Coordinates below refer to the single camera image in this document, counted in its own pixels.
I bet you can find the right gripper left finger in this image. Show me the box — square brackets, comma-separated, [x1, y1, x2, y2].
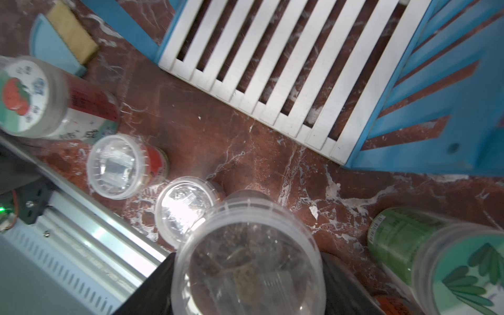
[113, 253, 176, 315]

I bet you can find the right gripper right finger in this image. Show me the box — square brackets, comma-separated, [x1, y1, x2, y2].
[321, 252, 385, 315]

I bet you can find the clear seed container red label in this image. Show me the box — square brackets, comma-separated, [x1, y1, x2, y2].
[170, 190, 326, 314]

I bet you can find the carrot lid seed container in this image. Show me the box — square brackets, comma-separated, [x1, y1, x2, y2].
[374, 295, 423, 315]

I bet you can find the green label seed container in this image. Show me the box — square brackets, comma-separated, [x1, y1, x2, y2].
[367, 207, 503, 314]

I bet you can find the blue white two-tier shelf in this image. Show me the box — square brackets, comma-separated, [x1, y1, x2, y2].
[85, 1, 503, 177]

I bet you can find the strawberry lid seed container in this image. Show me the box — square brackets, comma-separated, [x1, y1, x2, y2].
[1, 56, 120, 144]

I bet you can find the blue hand brush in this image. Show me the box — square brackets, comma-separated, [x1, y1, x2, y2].
[28, 1, 98, 77]

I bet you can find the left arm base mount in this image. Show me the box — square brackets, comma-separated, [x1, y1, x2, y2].
[1, 179, 53, 232]

